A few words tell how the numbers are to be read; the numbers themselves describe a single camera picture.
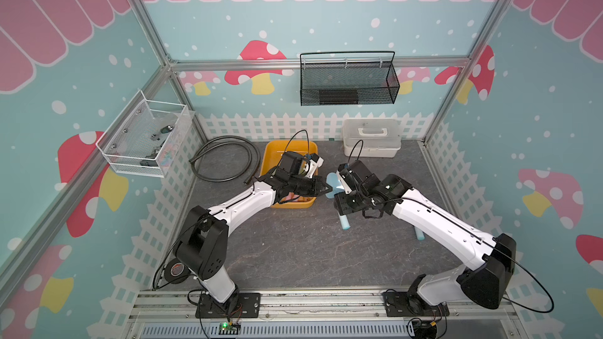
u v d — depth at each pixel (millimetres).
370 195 534
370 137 1055
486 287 388
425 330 716
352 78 920
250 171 1097
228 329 727
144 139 763
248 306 745
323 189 774
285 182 659
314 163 777
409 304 658
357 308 744
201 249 453
